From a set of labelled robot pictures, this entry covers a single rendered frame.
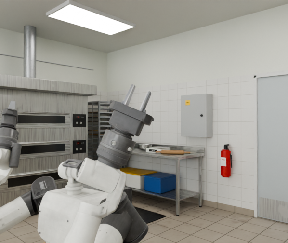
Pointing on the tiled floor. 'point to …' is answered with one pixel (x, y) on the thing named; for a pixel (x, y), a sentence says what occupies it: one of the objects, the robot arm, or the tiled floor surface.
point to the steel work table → (176, 194)
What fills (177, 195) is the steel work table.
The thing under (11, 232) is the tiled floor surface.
